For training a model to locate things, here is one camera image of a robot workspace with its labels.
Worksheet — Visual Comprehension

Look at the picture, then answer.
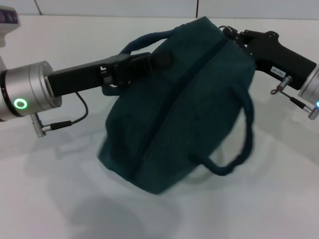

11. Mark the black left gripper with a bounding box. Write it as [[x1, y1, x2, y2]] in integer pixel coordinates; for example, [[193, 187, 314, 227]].
[[47, 51, 174, 98]]

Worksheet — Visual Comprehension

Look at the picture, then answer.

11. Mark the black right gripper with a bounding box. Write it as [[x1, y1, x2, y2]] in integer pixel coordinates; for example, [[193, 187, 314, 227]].
[[223, 25, 318, 91]]

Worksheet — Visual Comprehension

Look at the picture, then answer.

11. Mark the dark teal insulated lunch bag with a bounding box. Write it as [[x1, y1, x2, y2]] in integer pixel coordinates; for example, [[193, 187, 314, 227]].
[[97, 16, 257, 196]]

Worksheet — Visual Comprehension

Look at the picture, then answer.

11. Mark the thin grey right gripper cable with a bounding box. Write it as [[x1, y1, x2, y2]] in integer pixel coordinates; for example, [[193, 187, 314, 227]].
[[270, 75, 319, 120]]

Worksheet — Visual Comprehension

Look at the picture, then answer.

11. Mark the thin dark left gripper cable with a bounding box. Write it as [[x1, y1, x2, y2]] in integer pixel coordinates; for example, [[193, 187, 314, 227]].
[[31, 91, 89, 138]]

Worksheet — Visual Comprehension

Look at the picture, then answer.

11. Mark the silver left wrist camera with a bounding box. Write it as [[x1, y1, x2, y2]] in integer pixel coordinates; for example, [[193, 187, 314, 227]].
[[0, 7, 21, 48]]

